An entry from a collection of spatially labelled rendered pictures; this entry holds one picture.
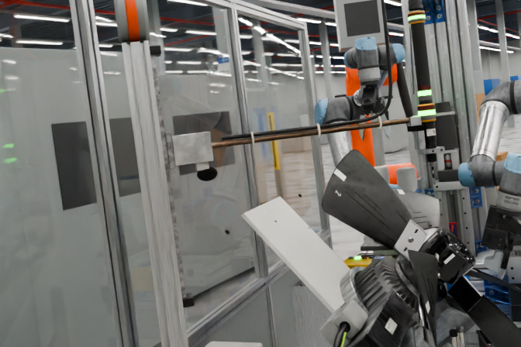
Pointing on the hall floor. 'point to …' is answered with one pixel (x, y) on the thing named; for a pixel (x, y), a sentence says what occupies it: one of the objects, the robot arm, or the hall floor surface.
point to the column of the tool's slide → (154, 193)
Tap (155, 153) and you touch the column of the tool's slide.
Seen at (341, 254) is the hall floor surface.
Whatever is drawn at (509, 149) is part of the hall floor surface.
